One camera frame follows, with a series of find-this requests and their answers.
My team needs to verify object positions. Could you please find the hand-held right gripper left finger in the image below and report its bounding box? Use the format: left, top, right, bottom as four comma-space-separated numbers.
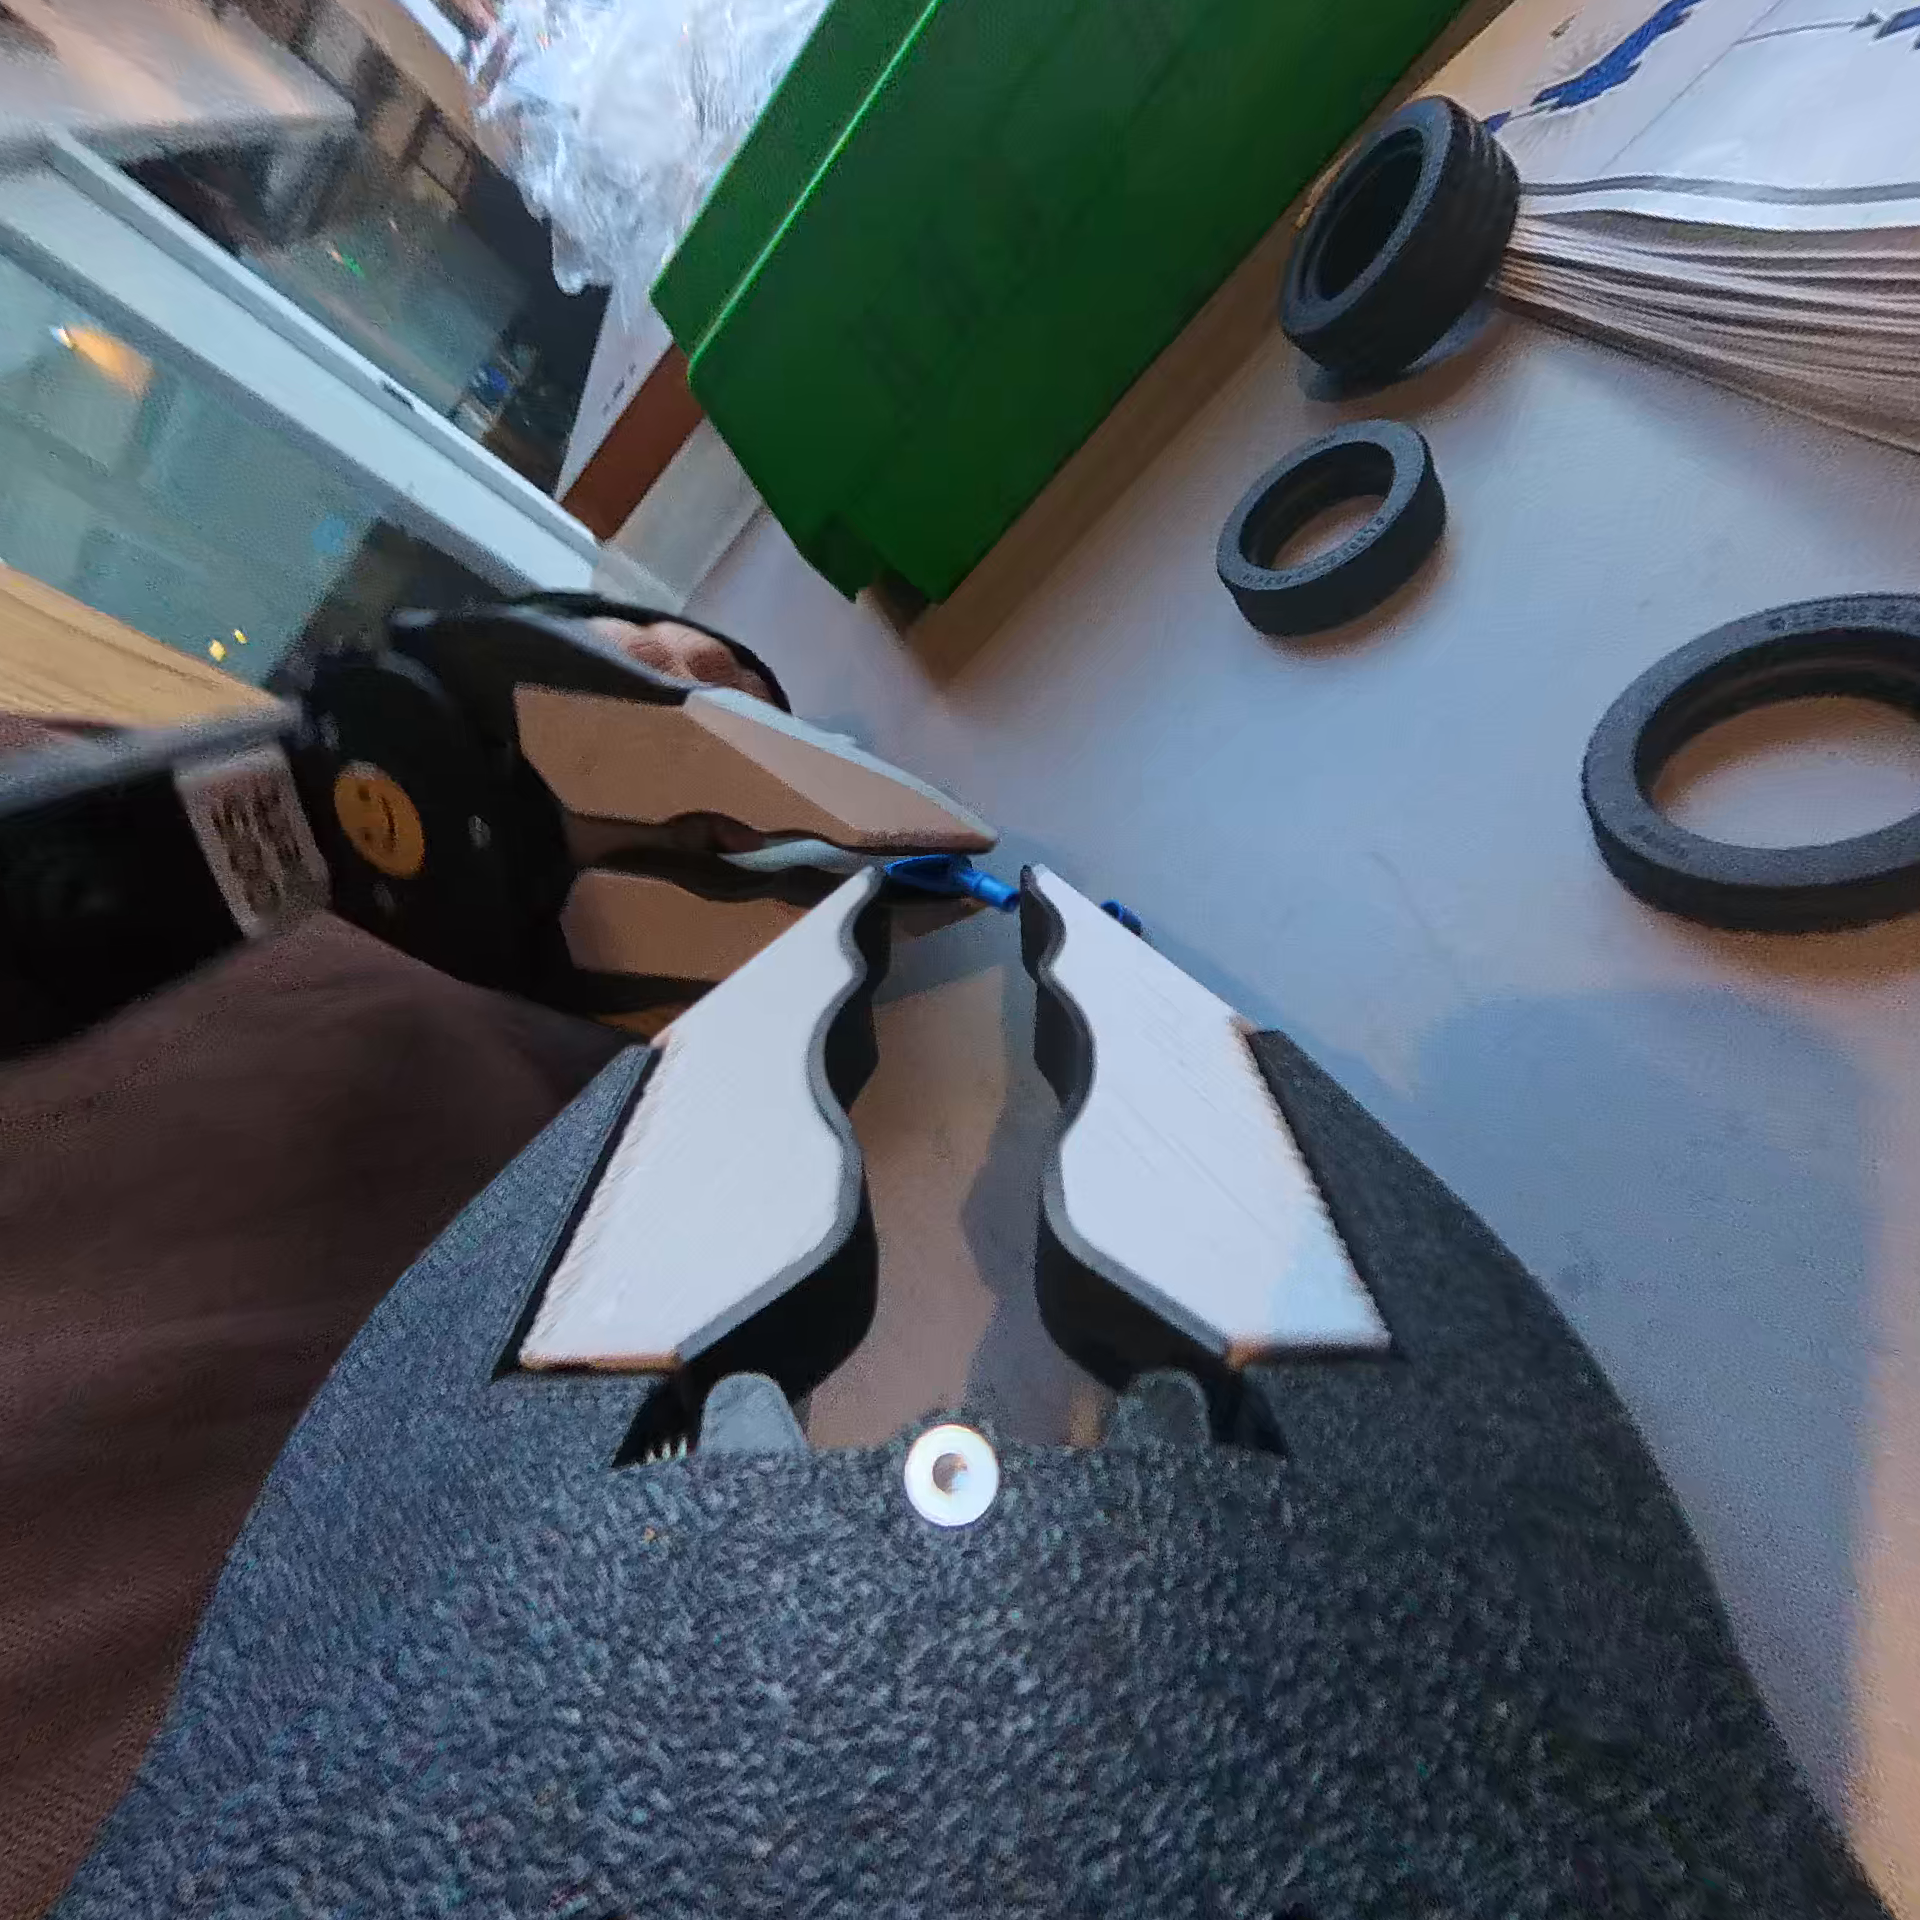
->
517, 865, 888, 1375

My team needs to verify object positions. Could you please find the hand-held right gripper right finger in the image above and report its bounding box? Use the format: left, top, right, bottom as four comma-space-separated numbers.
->
1019, 862, 1393, 1373

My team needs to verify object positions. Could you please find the green storage bin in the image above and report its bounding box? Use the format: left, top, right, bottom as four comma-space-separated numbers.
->
649, 0, 1475, 609

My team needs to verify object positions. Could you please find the person's left hand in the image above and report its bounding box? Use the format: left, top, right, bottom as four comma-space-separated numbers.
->
603, 620, 779, 711

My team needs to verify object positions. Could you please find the clear plastic bag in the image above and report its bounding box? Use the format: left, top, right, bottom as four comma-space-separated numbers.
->
477, 0, 830, 296

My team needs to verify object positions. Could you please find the open instruction booklet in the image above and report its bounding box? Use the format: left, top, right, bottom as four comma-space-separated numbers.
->
1477, 0, 1920, 455

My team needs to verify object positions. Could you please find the wooden bench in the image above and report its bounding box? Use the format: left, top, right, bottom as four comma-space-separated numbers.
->
0, 563, 291, 732

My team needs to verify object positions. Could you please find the black toy tyre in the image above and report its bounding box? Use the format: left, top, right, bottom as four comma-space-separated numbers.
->
1581, 591, 1920, 936
1216, 421, 1451, 640
1277, 94, 1527, 389

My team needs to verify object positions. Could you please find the white framed glass partition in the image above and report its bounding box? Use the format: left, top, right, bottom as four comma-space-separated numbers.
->
0, 132, 606, 681

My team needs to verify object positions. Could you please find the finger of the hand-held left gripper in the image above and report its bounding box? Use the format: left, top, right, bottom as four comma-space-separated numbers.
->
509, 681, 1001, 859
559, 862, 888, 1000

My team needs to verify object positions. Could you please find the grey desk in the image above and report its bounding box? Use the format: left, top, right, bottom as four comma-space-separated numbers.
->
598, 0, 1920, 1920

